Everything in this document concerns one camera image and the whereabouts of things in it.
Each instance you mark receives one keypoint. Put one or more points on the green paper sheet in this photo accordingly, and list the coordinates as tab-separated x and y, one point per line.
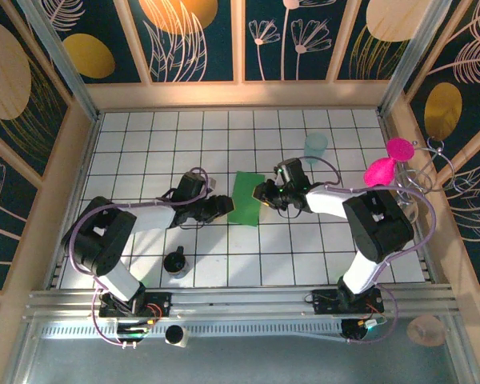
244	200

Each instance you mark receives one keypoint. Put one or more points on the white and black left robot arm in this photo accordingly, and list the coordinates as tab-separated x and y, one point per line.
152	214

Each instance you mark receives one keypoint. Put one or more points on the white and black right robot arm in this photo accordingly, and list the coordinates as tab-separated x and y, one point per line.
328	200

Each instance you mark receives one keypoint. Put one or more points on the translucent teal cup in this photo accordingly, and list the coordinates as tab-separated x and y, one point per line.
316	146

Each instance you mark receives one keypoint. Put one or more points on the black mug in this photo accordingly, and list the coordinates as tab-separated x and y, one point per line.
175	262

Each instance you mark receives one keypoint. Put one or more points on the round pink felt disc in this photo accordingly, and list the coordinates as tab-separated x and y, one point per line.
401	149

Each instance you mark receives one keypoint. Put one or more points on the black and white cylinder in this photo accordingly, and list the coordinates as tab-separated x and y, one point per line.
176	335

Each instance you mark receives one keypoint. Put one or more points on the small electronics board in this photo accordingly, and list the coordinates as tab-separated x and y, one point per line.
134	330

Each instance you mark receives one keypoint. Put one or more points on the round wooden disc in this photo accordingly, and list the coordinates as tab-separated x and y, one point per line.
426	330

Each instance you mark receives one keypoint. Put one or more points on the aluminium mounting rail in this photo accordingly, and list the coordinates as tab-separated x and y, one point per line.
240	304

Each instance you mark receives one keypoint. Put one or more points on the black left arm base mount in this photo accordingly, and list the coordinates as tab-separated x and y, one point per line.
160	304

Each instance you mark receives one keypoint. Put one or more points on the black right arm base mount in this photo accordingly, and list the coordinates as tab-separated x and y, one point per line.
324	302

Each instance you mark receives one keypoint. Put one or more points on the aluminium frame post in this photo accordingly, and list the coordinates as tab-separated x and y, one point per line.
64	60
412	52

